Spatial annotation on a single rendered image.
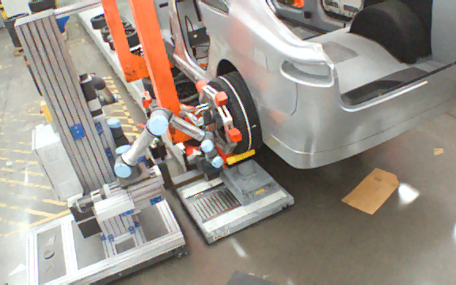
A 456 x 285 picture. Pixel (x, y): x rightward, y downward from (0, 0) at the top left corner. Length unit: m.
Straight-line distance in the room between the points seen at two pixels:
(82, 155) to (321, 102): 1.70
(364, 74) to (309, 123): 1.23
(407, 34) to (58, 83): 2.83
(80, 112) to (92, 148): 0.29
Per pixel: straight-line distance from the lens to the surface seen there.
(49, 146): 3.03
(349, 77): 3.65
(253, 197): 3.66
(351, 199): 3.76
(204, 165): 3.85
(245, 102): 3.18
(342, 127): 2.66
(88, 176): 3.22
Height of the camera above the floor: 2.47
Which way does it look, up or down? 31 degrees down
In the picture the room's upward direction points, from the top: 12 degrees counter-clockwise
